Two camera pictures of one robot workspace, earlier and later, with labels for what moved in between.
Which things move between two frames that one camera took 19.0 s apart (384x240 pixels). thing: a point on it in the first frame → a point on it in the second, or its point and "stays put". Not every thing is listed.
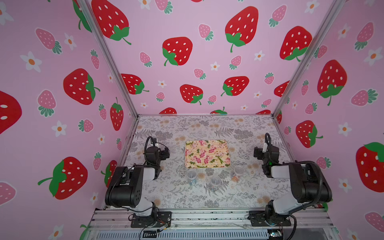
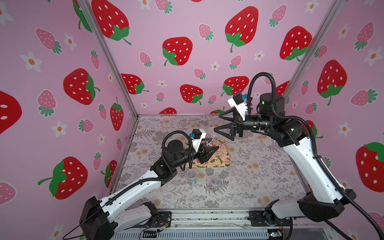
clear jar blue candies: (192, 175) stays put
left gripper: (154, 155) → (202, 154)
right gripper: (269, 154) → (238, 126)
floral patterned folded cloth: (206, 153) stays put
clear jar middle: (215, 180) stays put
